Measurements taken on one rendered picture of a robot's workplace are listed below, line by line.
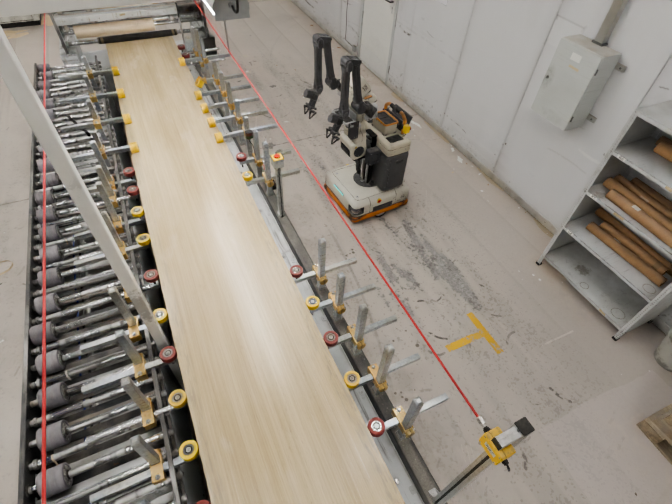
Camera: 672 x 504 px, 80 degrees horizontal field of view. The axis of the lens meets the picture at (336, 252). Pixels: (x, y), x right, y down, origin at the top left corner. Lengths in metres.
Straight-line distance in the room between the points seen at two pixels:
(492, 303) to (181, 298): 2.51
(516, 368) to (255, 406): 2.11
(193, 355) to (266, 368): 0.38
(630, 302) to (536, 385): 1.18
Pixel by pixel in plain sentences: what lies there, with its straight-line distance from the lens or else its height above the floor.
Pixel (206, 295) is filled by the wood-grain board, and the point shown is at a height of 0.90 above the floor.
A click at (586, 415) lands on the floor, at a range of 3.53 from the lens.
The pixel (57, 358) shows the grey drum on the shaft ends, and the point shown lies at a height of 0.85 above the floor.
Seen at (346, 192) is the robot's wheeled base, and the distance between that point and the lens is 3.95.
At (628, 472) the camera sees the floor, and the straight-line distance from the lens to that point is 3.51.
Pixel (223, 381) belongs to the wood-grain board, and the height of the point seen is 0.90.
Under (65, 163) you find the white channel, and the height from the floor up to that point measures 1.99.
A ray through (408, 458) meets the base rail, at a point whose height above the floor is 0.70.
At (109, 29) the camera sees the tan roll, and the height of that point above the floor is 1.06.
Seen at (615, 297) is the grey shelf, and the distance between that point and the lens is 4.12.
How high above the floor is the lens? 2.80
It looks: 48 degrees down
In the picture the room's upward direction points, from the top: 4 degrees clockwise
